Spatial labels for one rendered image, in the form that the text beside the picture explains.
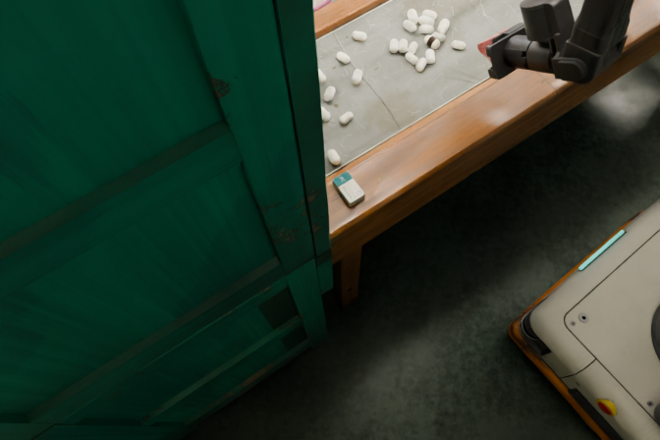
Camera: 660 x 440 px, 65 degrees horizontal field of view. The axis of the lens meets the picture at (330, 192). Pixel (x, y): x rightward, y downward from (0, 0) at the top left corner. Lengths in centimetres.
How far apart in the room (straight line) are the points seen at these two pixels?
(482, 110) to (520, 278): 83
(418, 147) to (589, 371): 78
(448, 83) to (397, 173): 26
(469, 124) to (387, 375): 88
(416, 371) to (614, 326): 56
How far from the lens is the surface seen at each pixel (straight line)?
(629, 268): 164
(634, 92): 232
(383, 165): 103
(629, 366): 157
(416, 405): 169
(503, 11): 134
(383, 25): 126
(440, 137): 107
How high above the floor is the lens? 167
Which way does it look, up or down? 66 degrees down
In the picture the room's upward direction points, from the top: 3 degrees counter-clockwise
